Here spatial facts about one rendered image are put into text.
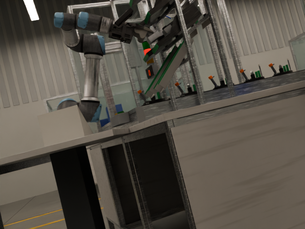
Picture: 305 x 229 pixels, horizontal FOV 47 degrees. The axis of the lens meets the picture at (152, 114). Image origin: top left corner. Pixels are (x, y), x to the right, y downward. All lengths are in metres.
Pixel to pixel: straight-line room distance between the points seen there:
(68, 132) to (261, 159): 1.02
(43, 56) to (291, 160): 9.32
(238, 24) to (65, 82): 5.66
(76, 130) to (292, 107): 1.10
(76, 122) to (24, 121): 8.31
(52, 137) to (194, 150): 0.91
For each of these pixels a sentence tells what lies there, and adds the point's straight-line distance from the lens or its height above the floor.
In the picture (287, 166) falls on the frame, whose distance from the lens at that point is 1.63.
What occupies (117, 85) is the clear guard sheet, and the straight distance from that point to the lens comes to 3.51.
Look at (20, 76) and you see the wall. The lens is 10.43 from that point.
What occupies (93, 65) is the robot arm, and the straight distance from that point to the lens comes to 2.20.
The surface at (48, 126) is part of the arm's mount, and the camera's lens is 2.03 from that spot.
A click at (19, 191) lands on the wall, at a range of 10.28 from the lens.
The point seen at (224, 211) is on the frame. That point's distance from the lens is 1.46.
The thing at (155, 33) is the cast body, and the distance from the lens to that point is 1.79.
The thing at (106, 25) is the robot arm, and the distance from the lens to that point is 1.75.
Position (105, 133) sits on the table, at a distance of 1.55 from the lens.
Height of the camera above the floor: 0.79
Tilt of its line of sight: 3 degrees up
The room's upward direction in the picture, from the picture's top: 14 degrees counter-clockwise
